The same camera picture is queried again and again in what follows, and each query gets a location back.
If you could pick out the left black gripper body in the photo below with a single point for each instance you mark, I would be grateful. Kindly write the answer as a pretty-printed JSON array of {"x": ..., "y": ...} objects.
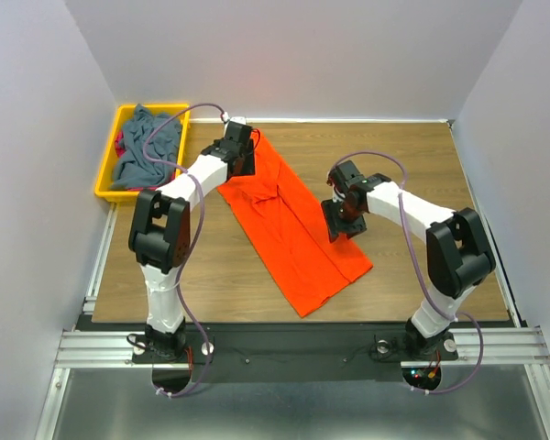
[{"x": 247, "y": 162}]

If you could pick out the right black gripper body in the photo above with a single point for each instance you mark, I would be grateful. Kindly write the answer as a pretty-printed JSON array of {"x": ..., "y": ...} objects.
[{"x": 343, "y": 200}]

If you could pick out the orange polo shirt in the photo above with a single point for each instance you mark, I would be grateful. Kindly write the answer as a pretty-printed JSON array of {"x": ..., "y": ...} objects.
[{"x": 285, "y": 224}]

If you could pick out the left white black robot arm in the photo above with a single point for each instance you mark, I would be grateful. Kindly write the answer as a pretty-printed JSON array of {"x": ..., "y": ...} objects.
[{"x": 160, "y": 234}]

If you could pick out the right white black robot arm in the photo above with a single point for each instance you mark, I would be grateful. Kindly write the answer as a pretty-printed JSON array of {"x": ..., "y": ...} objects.
[{"x": 458, "y": 254}]

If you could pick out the yellow plastic bin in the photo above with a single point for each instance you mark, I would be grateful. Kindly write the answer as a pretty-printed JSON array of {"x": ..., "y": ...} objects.
[{"x": 124, "y": 112}]

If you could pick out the grey t shirt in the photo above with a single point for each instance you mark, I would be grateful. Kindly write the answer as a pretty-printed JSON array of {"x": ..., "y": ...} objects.
[{"x": 142, "y": 119}]

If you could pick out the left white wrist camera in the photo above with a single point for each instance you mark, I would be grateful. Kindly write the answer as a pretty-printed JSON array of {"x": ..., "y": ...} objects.
[{"x": 227, "y": 119}]

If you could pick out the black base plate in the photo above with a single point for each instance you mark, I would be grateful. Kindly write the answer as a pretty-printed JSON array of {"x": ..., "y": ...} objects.
[{"x": 241, "y": 353}]

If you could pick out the aluminium frame rail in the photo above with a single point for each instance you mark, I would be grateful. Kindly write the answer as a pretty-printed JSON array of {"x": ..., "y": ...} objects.
[{"x": 502, "y": 346}]

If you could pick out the left aluminium side rail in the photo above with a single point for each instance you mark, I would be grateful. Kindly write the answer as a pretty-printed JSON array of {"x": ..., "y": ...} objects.
[{"x": 93, "y": 288}]

